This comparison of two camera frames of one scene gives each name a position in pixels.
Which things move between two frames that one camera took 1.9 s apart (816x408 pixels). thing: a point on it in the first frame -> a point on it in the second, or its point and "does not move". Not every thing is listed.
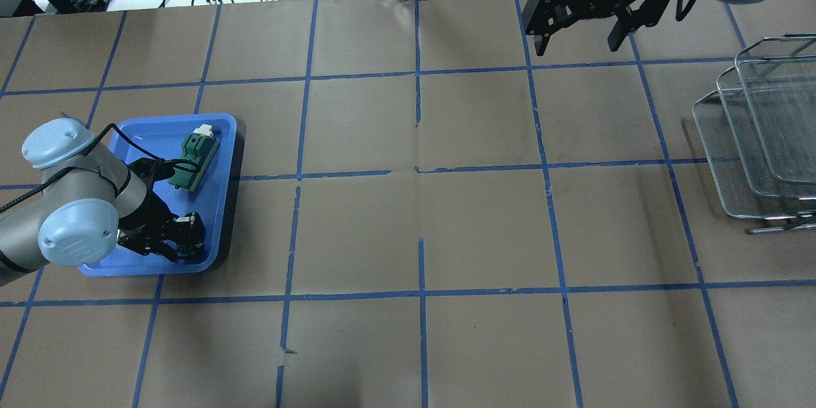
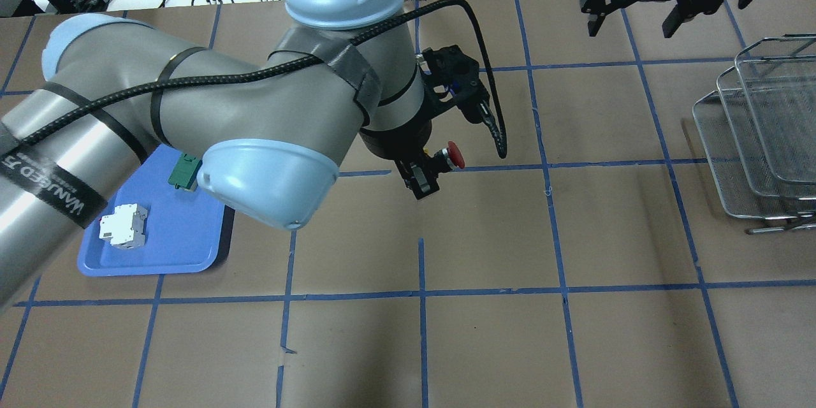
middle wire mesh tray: [762, 181] does not move
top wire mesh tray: [778, 77] does not move
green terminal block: [199, 149] does not move
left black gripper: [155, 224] -> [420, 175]
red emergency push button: [194, 252] -> [451, 156]
